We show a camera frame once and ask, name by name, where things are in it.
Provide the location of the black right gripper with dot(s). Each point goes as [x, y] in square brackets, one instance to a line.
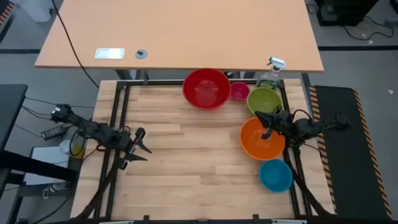
[284, 123]

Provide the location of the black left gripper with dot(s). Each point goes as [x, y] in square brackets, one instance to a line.
[121, 143]

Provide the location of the orange bowl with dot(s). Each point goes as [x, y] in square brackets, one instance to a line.
[258, 149]

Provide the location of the green bowl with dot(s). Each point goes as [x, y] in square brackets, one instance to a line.
[261, 99]

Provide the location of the small pink bowl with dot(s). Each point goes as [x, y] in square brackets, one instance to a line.
[239, 91]

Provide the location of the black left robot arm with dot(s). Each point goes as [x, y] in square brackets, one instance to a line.
[93, 129]

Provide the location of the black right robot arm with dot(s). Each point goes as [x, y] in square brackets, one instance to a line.
[311, 127]

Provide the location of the green cleaner spray bottle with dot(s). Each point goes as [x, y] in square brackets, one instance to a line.
[270, 79]

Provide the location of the blue bowl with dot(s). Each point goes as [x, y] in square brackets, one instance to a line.
[275, 175]

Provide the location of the large red bowl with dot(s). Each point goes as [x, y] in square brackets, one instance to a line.
[206, 90]

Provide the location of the black hazard striped floor mat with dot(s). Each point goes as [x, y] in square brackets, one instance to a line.
[342, 155]

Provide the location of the black power adapter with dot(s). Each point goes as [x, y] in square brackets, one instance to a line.
[53, 132]

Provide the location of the white board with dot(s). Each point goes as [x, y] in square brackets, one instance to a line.
[46, 155]

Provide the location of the grey round desk grommet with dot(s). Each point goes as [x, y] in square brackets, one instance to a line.
[141, 53]

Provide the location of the light wooden desk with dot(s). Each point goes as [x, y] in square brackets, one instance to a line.
[186, 31]

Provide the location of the black side table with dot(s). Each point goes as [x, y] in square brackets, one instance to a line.
[9, 109]

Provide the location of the black equipment box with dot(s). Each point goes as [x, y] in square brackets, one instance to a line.
[342, 11]

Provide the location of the black metal table frame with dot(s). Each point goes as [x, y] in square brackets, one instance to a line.
[121, 102]

